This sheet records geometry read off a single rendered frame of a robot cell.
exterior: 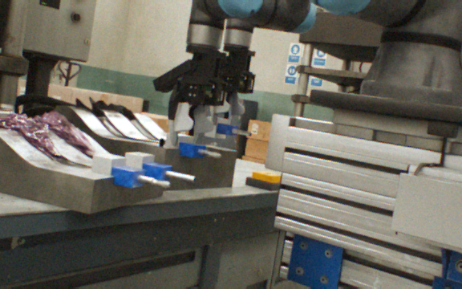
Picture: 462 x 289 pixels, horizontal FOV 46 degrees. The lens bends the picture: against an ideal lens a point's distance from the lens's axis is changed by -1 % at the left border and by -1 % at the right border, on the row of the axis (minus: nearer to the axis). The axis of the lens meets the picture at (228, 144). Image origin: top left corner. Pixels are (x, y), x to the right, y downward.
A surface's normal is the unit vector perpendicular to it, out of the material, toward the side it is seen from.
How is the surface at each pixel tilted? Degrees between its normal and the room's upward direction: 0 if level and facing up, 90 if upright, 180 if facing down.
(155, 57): 90
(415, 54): 72
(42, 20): 90
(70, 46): 90
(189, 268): 90
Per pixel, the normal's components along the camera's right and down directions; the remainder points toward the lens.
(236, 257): 0.80, 0.17
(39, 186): -0.31, 0.02
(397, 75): -0.49, -0.33
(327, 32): -0.54, -0.03
